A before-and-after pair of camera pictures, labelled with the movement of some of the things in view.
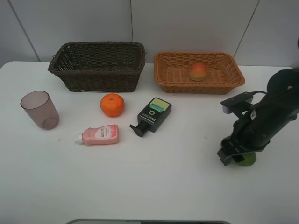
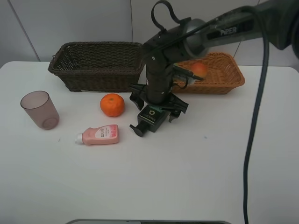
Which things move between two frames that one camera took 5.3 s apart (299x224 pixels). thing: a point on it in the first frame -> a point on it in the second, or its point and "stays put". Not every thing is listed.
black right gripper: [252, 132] -> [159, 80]
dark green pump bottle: [154, 116] stays put
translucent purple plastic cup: [39, 107] stays put
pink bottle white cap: [107, 134] stays put
